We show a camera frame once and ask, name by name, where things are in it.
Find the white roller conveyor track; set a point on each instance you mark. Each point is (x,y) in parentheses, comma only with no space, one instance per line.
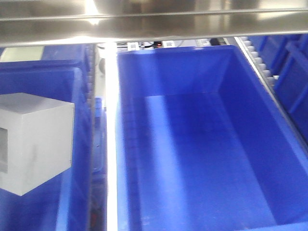
(266,79)

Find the steel shelf beam overhead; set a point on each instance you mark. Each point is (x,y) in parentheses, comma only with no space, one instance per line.
(44,22)

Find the blue bin left of target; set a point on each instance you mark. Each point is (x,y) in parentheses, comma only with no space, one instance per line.
(62,203)

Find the blue bin at right edge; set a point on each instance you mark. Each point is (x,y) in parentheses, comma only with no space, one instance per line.
(286,56)

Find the gray square hollow base block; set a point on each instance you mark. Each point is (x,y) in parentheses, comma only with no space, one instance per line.
(36,140)

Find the large blue target bin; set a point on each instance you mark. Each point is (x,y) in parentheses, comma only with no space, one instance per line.
(201,146)

